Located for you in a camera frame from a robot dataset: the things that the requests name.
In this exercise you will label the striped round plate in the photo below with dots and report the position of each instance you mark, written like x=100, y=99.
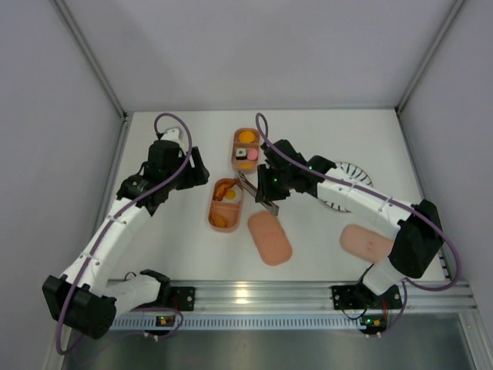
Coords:
x=354, y=172

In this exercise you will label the white fried egg toy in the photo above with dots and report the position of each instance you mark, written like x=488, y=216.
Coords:
x=233, y=195

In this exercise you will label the black white sushi roll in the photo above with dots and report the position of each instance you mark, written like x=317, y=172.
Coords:
x=241, y=153

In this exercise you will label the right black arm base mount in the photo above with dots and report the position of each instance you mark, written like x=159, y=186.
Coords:
x=359, y=297

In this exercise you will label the pink lunch box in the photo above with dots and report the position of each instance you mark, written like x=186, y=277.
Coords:
x=226, y=205
x=249, y=146

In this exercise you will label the left aluminium frame post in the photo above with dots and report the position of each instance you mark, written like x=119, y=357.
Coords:
x=73, y=28

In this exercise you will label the orange toy fried shrimp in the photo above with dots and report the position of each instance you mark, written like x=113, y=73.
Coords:
x=218, y=221

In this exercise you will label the centre pink box lid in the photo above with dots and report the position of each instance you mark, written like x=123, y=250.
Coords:
x=269, y=238

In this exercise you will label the yellow toy chicken drumstick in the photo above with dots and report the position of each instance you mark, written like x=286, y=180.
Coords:
x=244, y=166

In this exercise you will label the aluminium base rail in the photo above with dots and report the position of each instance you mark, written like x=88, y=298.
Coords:
x=311, y=297

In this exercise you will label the metal tongs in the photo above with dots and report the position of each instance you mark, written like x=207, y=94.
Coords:
x=269, y=205

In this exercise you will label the right pink box lid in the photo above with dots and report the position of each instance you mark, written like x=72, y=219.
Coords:
x=365, y=244

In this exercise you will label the far pink lunch box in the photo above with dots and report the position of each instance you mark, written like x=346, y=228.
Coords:
x=249, y=146

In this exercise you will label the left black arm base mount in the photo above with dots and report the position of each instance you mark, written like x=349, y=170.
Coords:
x=180, y=298

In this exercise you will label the near pink lunch box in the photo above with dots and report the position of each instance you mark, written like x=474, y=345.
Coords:
x=226, y=205

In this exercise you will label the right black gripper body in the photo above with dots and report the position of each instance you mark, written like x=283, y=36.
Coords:
x=267, y=184

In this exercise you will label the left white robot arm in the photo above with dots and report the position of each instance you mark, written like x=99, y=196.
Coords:
x=81, y=297

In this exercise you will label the orange round toy food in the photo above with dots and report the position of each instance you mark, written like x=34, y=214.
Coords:
x=247, y=136

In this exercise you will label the pink box lid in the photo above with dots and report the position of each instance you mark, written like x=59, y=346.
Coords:
x=269, y=238
x=365, y=244

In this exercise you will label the grey slotted cable duct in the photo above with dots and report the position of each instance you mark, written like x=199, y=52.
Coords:
x=224, y=322

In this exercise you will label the pink toy sweet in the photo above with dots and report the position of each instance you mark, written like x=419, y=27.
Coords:
x=252, y=155

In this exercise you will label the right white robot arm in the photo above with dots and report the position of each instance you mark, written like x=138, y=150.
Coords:
x=412, y=228

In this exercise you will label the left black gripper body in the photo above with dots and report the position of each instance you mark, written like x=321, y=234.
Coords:
x=196, y=169

